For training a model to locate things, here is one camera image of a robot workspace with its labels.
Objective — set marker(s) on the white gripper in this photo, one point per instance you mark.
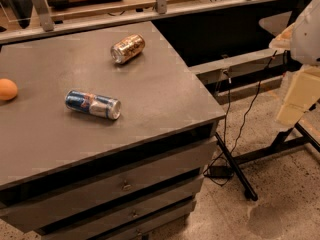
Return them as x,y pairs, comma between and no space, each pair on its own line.
308,37

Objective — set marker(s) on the black power adapter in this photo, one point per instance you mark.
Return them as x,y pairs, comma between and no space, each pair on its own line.
220,172

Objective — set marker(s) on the orange fruit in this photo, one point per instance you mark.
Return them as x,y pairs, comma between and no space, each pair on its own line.
8,89

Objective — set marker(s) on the grey drawer cabinet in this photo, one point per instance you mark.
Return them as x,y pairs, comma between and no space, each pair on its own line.
68,175

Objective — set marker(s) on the blue silver energy drink can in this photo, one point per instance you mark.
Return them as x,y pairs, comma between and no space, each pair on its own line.
93,104

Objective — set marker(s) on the black laptop stand frame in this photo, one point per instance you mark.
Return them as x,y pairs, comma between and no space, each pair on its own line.
292,138

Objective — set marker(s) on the orange gold soda can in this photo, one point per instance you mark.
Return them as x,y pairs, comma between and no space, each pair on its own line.
127,48

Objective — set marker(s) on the metal railing frame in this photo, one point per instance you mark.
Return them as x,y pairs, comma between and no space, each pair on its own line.
47,21

